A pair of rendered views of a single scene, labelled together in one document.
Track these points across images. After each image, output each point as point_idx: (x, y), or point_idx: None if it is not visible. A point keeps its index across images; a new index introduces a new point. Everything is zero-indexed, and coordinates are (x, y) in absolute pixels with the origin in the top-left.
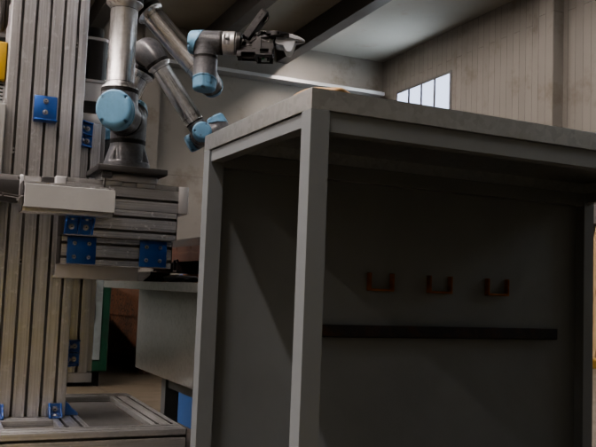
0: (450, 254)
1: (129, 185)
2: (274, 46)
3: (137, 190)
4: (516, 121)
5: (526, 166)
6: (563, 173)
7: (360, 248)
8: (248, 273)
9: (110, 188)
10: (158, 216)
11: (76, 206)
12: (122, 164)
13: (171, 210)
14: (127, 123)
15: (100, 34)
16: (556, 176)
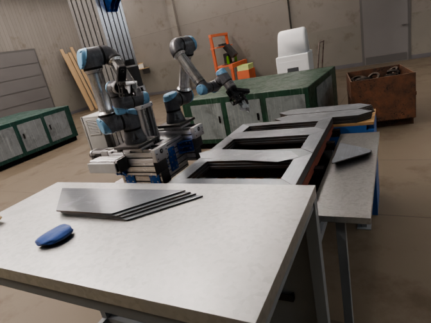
0: None
1: (133, 151)
2: None
3: (135, 154)
4: (3, 269)
5: (194, 203)
6: (243, 200)
7: None
8: None
9: (114, 161)
10: (146, 165)
11: (104, 171)
12: (126, 143)
13: (151, 161)
14: (108, 132)
15: (129, 63)
16: (254, 193)
